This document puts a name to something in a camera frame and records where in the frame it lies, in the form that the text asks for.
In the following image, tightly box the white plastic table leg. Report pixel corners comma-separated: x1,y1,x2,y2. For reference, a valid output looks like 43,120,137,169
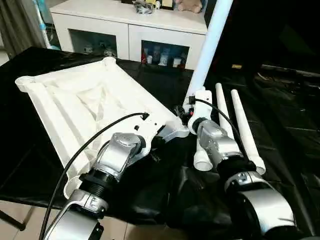
214,82,232,137
230,89,267,176
193,131,215,172
185,0,235,115

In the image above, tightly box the white plastic table top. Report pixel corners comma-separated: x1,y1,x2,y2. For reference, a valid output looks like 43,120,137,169
15,56,190,199

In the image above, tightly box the brown teddy bear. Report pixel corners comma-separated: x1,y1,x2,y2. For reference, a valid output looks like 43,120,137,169
175,0,204,14

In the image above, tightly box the white glass-door cabinet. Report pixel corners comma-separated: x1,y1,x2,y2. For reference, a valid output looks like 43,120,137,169
50,0,208,71

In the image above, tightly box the small grey cabinet ornament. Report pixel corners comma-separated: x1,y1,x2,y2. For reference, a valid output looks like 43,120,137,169
132,0,157,15

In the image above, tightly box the dark black cabinet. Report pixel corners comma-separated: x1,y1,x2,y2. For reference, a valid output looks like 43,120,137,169
202,0,320,76

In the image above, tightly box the grey metal table leg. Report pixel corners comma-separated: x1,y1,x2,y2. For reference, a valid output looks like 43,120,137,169
0,209,27,232

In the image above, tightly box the grey curtain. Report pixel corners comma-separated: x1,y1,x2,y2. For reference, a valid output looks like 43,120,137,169
0,0,48,62

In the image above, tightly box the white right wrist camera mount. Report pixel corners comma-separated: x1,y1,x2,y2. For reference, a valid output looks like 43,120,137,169
182,87,208,135

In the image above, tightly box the white blue mop handle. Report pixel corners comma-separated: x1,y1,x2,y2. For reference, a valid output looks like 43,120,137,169
32,0,57,51

